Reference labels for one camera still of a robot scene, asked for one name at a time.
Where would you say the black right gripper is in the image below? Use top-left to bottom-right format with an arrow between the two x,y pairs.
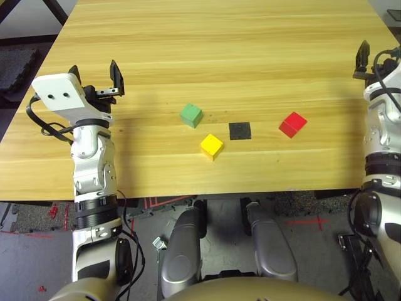
352,40 -> 401,82

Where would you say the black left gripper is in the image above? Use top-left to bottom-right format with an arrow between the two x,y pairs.
68,59 -> 125,114

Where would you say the red wooden block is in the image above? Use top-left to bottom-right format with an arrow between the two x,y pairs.
278,112 -> 308,139

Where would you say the green wooden block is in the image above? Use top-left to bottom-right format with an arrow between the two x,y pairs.
179,103 -> 203,129

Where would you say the yellow wooden block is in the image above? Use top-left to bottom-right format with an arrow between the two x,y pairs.
200,134 -> 224,162

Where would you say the black diagonal metal bar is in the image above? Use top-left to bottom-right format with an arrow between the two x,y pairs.
42,0 -> 70,26

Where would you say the dark grey foam floor mat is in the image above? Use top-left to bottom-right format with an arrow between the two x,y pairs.
0,46 -> 43,101

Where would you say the black square pad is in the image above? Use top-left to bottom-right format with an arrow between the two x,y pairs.
228,122 -> 253,140

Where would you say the speckled grey foam mat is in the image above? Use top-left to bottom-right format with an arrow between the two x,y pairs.
266,191 -> 361,218

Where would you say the black bar on floor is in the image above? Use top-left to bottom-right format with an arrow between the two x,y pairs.
337,232 -> 372,283

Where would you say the silver robot left leg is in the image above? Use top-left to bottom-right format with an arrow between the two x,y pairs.
159,200 -> 208,298

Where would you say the silver robot leg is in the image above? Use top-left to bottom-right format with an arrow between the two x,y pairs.
239,197 -> 298,283
159,200 -> 208,298

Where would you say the silver robot right leg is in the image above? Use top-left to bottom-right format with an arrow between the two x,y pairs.
239,197 -> 298,283

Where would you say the beige and black robot torso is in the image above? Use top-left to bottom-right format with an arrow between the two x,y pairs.
162,269 -> 341,301

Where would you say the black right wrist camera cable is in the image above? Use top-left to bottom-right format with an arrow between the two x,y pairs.
373,46 -> 401,112

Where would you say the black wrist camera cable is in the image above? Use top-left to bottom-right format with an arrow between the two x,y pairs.
25,95 -> 147,301
373,46 -> 401,112

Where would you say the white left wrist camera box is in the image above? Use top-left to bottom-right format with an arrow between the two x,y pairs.
31,73 -> 114,128

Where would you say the black left wrist camera cable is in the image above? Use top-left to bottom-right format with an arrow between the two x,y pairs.
25,95 -> 147,301

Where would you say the black floor cable bundle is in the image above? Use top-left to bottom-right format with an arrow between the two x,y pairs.
340,238 -> 388,297

